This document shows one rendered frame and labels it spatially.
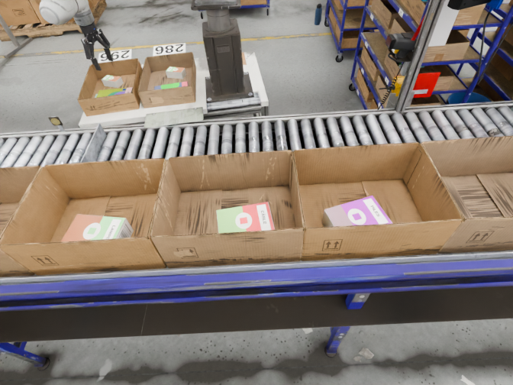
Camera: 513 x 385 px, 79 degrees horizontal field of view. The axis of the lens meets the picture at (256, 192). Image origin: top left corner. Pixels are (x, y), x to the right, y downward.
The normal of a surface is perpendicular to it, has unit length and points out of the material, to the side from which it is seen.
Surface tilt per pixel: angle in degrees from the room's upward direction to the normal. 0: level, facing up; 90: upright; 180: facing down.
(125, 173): 90
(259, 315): 0
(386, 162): 89
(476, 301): 0
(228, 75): 90
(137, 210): 1
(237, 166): 90
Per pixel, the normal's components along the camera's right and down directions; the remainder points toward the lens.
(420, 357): -0.06, -0.64
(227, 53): 0.14, 0.76
